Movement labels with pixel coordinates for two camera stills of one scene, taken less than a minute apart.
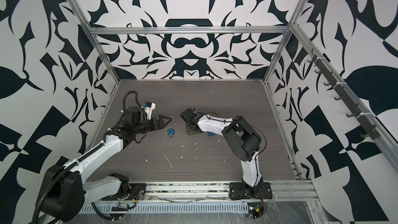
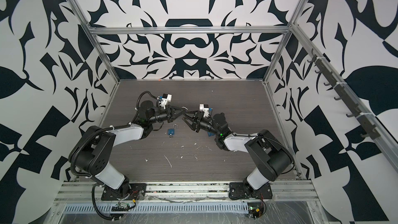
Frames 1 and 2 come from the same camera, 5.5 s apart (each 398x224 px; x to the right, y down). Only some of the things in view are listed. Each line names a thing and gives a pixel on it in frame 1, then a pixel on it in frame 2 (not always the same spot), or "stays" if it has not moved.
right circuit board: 255,209 stays
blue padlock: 172,130 stays
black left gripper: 160,125 to 170,109
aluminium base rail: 306,190 stays
